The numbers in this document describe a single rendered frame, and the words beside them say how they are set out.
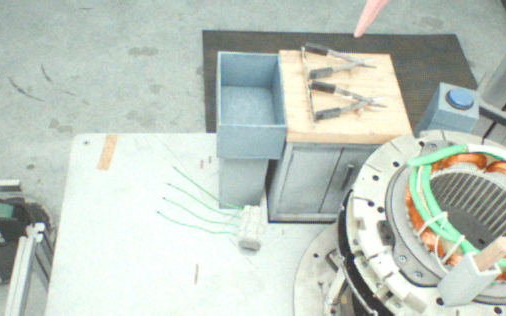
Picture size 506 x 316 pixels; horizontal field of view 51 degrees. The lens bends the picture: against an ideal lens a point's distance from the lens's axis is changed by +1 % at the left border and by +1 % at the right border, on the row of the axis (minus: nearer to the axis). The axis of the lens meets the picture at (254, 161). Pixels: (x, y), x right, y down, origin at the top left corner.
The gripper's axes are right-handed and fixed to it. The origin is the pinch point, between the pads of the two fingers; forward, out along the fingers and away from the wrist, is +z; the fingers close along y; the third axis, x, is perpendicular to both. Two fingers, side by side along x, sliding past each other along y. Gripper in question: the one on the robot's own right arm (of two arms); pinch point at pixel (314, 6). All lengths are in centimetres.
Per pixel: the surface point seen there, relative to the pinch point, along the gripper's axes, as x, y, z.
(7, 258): 61, -83, 122
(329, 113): 27.6, 0.4, 17.0
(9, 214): 18, -47, 62
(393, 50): 220, -20, 32
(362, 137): 31.0, 6.2, 19.1
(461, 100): 49, 17, 11
